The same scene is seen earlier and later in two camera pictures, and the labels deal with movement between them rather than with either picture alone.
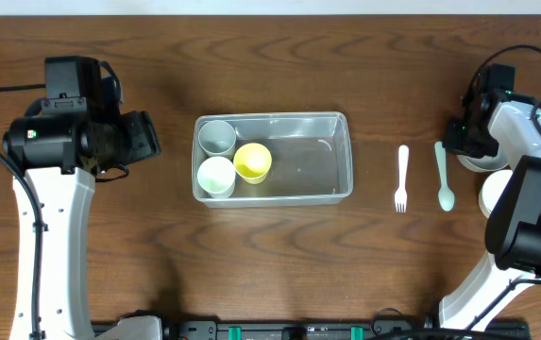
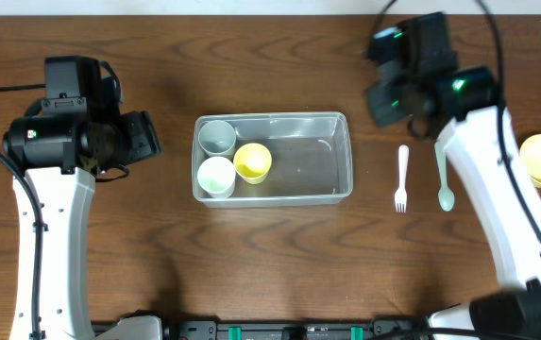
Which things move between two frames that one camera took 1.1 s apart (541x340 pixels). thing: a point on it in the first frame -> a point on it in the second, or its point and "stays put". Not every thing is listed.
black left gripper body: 143,134 stays put
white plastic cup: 217,177 stays put
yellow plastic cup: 252,162 stays put
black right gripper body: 457,139 -> 388,101
